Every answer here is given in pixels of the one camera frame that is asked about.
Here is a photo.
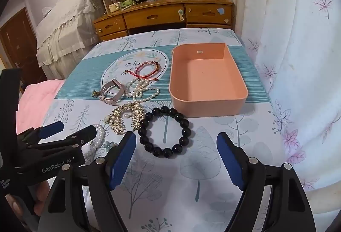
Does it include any white lace cloth cover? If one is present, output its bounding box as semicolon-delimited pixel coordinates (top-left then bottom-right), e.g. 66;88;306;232
36;0;103;80

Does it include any short pearl bracelet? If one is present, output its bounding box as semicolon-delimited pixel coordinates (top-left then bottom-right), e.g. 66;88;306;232
85;123;107;158

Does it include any pink plastic box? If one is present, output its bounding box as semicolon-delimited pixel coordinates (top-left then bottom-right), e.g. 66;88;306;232
168;42;249;118

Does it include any brown wooden door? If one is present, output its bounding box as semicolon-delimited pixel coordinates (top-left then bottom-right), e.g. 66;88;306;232
0;6;48;94

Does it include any pink blanket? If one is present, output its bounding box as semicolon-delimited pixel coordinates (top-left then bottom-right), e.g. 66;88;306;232
16;79;66;139

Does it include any leaf print white curtain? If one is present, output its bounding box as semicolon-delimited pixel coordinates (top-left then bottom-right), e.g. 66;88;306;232
229;0;341;211

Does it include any red string bracelet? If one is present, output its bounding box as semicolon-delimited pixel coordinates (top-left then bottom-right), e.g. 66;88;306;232
125;60;161;82

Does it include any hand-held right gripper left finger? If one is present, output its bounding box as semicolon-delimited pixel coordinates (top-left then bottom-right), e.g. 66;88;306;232
37;131;137;232

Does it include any gold hair comb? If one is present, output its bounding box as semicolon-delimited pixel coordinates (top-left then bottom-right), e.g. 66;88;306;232
107;104;146;136

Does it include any tree print bedsheet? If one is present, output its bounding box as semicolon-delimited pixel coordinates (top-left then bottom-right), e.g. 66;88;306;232
43;28;287;232

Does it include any person's left hand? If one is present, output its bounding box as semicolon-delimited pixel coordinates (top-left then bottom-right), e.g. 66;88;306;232
5;181;52;219

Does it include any long pearl necklace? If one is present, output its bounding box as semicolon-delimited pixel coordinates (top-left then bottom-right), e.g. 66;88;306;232
125;78;161;104

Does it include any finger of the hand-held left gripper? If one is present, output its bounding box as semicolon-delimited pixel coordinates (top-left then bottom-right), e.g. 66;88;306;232
27;125;97;154
16;121;64;146

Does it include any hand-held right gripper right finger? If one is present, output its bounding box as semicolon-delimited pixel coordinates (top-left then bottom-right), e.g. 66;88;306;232
216;132;317;232

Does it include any black bead bracelet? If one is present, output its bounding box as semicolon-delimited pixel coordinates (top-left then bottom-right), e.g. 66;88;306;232
138;106;190;159

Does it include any pink smartwatch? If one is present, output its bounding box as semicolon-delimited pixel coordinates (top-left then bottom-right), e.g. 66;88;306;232
100;79;128;105

